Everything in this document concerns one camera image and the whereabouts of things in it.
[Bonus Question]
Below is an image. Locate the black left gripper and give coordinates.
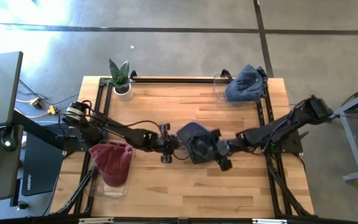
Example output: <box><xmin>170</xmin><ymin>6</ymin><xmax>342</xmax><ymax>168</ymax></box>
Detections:
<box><xmin>152</xmin><ymin>123</ymin><xmax>183</xmax><ymax>164</ymax></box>

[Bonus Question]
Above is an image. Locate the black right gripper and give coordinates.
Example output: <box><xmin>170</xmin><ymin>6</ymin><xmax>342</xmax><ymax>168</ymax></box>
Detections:
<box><xmin>209</xmin><ymin>128</ymin><xmax>239</xmax><ymax>172</ymax></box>

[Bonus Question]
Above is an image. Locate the lighter blue baseball cap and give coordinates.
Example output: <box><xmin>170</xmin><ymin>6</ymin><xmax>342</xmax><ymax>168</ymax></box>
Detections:
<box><xmin>224</xmin><ymin>64</ymin><xmax>263</xmax><ymax>103</ymax></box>

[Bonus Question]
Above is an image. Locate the clear plastic bin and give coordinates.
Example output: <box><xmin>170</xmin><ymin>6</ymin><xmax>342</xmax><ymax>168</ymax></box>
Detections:
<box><xmin>85</xmin><ymin>141</ymin><xmax>134</xmax><ymax>200</ymax></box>
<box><xmin>213</xmin><ymin>73</ymin><xmax>265</xmax><ymax>108</ymax></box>

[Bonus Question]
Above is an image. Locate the white plant pot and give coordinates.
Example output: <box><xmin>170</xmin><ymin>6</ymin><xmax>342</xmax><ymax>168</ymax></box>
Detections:
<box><xmin>113</xmin><ymin>83</ymin><xmax>134</xmax><ymax>102</ymax></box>

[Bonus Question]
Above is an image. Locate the green snake plant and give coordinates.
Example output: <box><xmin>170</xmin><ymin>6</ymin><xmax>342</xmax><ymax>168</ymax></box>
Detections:
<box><xmin>99</xmin><ymin>58</ymin><xmax>135</xmax><ymax>94</ymax></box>

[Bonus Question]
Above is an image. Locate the black desk foot bar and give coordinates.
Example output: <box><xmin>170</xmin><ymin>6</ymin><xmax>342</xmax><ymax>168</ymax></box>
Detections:
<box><xmin>12</xmin><ymin>110</ymin><xmax>74</xmax><ymax>152</ymax></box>

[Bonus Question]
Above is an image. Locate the black computer mouse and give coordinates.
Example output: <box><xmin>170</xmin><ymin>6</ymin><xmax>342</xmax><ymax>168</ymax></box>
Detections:
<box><xmin>0</xmin><ymin>126</ymin><xmax>19</xmax><ymax>152</ymax></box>

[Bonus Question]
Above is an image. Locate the black aluminium table frame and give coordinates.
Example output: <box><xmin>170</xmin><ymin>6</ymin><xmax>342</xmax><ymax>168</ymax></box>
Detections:
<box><xmin>51</xmin><ymin>70</ymin><xmax>315</xmax><ymax>218</ymax></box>

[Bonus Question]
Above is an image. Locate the silver metal bracket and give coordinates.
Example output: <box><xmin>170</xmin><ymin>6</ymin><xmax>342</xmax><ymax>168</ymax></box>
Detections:
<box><xmin>78</xmin><ymin>217</ymin><xmax>114</xmax><ymax>224</ymax></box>
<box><xmin>252</xmin><ymin>218</ymin><xmax>288</xmax><ymax>224</ymax></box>

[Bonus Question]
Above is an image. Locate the grey metal table frame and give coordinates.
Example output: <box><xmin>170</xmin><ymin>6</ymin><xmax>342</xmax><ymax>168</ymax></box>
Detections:
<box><xmin>323</xmin><ymin>79</ymin><xmax>358</xmax><ymax>183</ymax></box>

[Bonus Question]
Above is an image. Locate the black floor cable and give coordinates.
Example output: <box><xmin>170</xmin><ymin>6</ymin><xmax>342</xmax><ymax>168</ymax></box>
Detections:
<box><xmin>17</xmin><ymin>79</ymin><xmax>80</xmax><ymax>106</ymax></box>

